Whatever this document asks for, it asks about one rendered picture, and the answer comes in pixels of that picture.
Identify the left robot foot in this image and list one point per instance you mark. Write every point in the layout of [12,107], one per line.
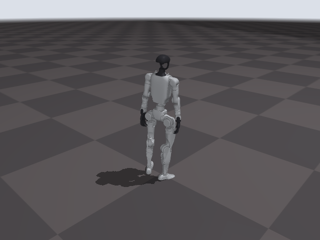
[148,169]

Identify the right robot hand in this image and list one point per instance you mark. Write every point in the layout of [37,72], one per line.
[178,125]

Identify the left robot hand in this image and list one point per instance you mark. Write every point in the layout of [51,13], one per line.
[142,118]

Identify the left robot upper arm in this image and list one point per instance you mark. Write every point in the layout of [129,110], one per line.
[147,85]

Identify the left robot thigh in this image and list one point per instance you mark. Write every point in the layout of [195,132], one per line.
[150,128]

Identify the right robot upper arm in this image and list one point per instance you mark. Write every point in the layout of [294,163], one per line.
[174,83]

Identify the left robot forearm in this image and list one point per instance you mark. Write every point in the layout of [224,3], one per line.
[144,104]

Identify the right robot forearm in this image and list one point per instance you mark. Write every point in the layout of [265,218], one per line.
[177,110]

